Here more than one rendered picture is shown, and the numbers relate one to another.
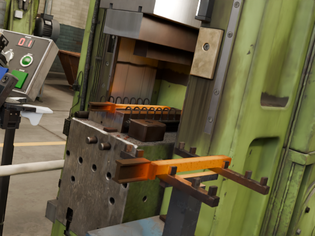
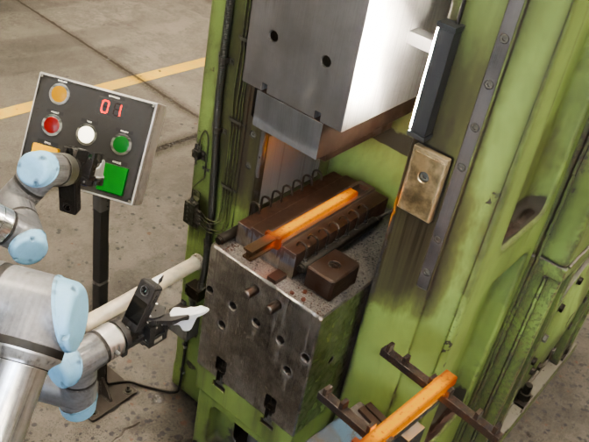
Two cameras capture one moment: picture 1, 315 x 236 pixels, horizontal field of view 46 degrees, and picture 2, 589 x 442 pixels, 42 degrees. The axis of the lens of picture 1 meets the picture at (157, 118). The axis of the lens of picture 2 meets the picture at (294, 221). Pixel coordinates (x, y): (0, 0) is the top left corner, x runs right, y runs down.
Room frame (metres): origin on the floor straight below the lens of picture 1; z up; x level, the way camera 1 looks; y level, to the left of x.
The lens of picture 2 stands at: (-0.13, 0.31, 2.15)
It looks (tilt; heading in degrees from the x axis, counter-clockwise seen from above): 35 degrees down; 354
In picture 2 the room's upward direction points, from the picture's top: 11 degrees clockwise
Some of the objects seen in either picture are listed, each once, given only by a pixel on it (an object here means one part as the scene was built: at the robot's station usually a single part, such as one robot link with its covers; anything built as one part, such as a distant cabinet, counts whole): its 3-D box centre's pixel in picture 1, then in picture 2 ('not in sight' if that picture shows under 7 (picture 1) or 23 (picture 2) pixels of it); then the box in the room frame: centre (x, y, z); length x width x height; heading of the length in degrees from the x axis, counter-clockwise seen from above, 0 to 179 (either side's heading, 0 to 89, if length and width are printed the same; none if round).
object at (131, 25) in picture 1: (158, 33); (339, 101); (1.60, 0.07, 1.32); 0.42 x 0.20 x 0.10; 140
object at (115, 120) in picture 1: (141, 115); (315, 217); (1.60, 0.07, 0.96); 0.42 x 0.20 x 0.09; 140
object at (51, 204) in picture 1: (56, 210); (184, 321); (1.76, 0.41, 0.36); 0.09 x 0.07 x 0.12; 50
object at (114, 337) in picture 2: not in sight; (109, 342); (1.02, 0.52, 0.98); 0.08 x 0.05 x 0.08; 50
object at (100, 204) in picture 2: (4, 168); (100, 275); (1.73, 0.68, 0.54); 0.04 x 0.04 x 1.08; 50
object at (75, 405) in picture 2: not in sight; (70, 391); (0.96, 0.59, 0.88); 0.11 x 0.08 x 0.11; 78
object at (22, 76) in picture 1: (17, 79); (112, 179); (1.59, 0.62, 1.01); 0.07 x 0.05 x 0.07; 75
